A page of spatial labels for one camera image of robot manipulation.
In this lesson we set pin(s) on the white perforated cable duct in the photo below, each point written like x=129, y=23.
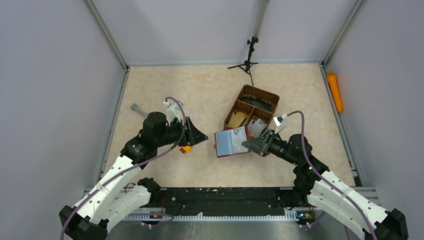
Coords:
x=288, y=216

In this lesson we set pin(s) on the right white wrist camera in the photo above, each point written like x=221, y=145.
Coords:
x=280, y=122

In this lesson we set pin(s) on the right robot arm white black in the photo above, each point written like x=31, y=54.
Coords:
x=316, y=184

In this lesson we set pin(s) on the orange flashlight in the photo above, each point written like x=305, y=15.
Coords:
x=333, y=85

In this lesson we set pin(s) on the silver credit card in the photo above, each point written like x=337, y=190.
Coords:
x=238, y=136

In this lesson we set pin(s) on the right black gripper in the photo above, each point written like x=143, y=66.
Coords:
x=261, y=145

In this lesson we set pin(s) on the silver cards in basket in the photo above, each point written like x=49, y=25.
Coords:
x=256, y=127

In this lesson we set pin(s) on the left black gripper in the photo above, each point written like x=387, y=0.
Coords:
x=193, y=135

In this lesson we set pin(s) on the gold card in basket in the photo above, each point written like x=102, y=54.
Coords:
x=238, y=119

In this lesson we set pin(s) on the brown wicker divided basket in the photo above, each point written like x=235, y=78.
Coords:
x=254, y=112

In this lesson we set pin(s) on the black item in basket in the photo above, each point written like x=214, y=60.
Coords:
x=257, y=102

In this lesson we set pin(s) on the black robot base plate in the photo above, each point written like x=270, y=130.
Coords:
x=228, y=201

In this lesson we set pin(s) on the black mini tripod stand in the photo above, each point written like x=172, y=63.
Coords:
x=247, y=64

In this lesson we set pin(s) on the grey plastic connector piece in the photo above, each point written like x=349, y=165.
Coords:
x=134, y=107

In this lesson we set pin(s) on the light blue card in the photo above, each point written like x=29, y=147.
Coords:
x=225, y=144

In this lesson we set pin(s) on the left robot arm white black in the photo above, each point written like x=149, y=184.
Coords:
x=98, y=212

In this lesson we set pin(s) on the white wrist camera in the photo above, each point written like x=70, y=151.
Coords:
x=280, y=122
x=173, y=110

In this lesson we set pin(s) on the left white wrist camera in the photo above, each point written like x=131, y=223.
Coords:
x=173, y=110

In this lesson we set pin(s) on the yellow toy block car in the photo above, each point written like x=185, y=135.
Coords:
x=186, y=149

